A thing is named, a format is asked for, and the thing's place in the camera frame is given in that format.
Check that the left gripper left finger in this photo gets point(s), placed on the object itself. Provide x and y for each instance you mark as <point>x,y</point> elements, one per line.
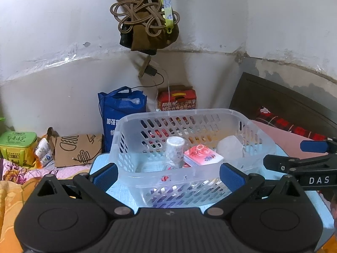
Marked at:
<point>95,187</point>

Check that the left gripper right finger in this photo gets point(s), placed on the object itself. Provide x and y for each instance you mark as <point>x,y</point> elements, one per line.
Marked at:
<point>242,187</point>

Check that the purple box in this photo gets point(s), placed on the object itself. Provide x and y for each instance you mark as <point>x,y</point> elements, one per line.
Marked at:
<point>165,197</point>

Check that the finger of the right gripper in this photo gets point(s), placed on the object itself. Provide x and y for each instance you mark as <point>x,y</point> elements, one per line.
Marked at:
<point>323,146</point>
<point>281,164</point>

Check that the blue table mat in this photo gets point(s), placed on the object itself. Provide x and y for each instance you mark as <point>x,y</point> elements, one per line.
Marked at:
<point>122,193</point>

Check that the green lidded yellow box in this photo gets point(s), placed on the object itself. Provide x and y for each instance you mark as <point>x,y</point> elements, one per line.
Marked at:
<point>18,147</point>

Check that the brown hanging bag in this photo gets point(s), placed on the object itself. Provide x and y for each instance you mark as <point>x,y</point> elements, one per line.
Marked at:
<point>146,25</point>

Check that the clear plastic basket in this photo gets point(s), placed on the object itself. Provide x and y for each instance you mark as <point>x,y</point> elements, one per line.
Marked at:
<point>139,143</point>

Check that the wooden wall stick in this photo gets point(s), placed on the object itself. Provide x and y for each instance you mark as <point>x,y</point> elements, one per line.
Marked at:
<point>144,66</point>

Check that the brown paper burger bag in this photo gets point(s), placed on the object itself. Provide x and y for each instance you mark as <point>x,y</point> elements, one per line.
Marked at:
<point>74,150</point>

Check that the black wall charger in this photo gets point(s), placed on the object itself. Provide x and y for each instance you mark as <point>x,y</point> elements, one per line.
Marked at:
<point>149,70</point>

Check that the pink pillow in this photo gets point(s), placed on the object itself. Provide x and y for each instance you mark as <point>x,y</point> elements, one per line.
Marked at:
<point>288,142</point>

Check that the red gift carton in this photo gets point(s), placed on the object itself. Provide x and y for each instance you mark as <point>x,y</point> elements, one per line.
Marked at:
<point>177,97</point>

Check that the blue tote bag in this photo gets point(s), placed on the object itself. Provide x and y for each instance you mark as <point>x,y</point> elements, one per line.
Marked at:
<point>114,106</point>

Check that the orange floral bedsheet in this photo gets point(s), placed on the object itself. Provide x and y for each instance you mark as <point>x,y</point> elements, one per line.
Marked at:
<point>13,197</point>

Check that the red plaid cloth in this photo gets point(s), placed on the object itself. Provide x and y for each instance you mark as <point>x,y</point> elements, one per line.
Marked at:
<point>271,119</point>

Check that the pink floral sheet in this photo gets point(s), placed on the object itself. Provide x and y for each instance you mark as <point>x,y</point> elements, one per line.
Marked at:
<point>20,175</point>

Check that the dark wooden headboard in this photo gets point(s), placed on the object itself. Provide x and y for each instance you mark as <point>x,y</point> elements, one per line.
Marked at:
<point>254,92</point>

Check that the white snack packets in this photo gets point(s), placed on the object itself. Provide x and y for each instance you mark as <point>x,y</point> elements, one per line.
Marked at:
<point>43,153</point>

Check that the pink tissue pack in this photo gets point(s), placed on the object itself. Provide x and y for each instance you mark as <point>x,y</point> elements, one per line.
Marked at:
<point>201,155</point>

